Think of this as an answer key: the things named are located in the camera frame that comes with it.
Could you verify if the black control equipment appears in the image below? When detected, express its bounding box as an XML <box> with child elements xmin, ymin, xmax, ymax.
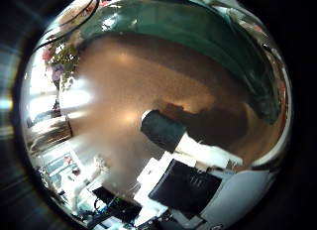
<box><xmin>88</xmin><ymin>185</ymin><xmax>144</xmax><ymax>226</ymax></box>

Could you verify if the green curved bench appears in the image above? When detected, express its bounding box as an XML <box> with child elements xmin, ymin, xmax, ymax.
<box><xmin>78</xmin><ymin>0</ymin><xmax>283</xmax><ymax>126</ymax></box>

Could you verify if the black cable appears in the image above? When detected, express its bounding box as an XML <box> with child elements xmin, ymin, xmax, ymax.
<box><xmin>32</xmin><ymin>0</ymin><xmax>101</xmax><ymax>54</ymax></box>

